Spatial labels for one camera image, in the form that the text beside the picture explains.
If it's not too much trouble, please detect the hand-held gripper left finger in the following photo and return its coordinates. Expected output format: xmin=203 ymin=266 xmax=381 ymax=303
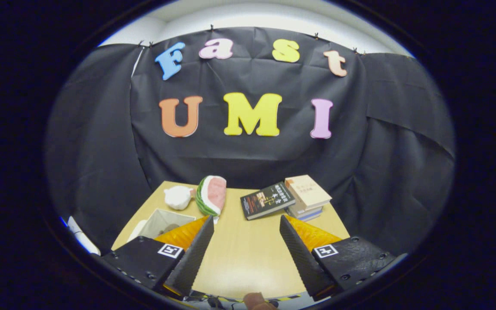
xmin=102 ymin=214 xmax=215 ymax=301

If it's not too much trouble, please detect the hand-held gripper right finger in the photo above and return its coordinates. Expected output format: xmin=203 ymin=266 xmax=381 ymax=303
xmin=279 ymin=214 xmax=408 ymax=302

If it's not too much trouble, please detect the grey fabric storage box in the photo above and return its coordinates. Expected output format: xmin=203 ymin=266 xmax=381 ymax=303
xmin=127 ymin=208 xmax=197 ymax=242

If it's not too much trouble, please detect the dark blue book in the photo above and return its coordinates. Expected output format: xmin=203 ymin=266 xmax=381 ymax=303
xmin=289 ymin=209 xmax=324 ymax=223

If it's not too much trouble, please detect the cream middle book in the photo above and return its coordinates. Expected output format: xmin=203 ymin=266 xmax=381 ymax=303
xmin=287 ymin=201 xmax=325 ymax=218

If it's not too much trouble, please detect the white plush toy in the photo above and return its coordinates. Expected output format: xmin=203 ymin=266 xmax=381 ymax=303
xmin=164 ymin=185 xmax=197 ymax=211

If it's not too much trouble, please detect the black cover book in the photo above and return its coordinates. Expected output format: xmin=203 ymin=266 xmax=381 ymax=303
xmin=240 ymin=181 xmax=296 ymax=221

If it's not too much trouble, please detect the watermelon slice plush toy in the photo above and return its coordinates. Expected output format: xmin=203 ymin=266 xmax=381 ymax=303
xmin=195 ymin=175 xmax=227 ymax=224

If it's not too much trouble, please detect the beige cover book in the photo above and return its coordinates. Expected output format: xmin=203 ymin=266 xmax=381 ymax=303
xmin=285 ymin=174 xmax=332 ymax=211

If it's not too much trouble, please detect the white flat object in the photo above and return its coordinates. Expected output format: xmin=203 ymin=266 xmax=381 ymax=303
xmin=66 ymin=215 xmax=101 ymax=256

